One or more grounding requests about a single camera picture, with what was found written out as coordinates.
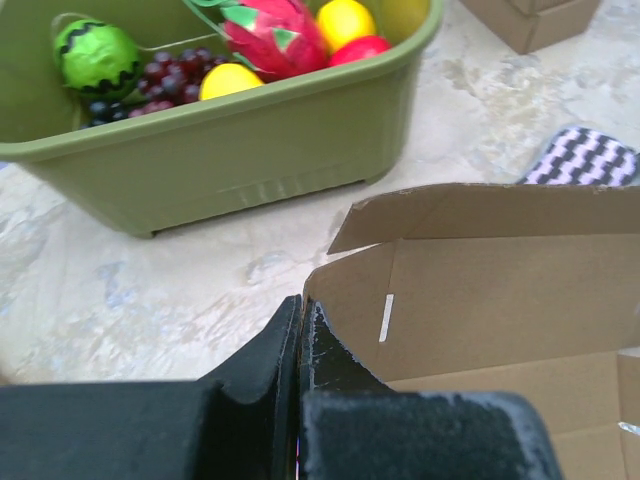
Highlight green toy watermelon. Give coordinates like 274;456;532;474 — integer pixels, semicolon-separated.
53;18;142;101

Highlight purple black striped cloth pad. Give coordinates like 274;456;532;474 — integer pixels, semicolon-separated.
517;125;639;187

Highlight yellow orange toy mango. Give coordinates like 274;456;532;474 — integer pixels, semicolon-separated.
316;0;377;53

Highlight red toy apple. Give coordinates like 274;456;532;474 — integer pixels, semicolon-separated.
328;35;392;67

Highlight red toy dragon fruit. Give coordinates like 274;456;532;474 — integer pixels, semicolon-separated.
219;0;328;82

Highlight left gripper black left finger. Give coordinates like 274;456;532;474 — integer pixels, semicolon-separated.
1;296;301;480

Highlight dark red toy grapes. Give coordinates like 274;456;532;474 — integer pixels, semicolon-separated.
128;47;228;118

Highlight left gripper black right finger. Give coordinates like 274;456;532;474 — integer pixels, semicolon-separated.
299;301;560;479

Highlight stacked brown cardboard boxes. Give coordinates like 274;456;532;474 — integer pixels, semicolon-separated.
462;0;601;55

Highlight brown cardboard box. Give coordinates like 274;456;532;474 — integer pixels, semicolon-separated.
305;184;639;479

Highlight olive green plastic basin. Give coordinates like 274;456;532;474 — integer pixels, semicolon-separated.
1;1;444;238

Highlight dark blue toy grapes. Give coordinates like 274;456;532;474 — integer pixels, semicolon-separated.
80;101;132;129

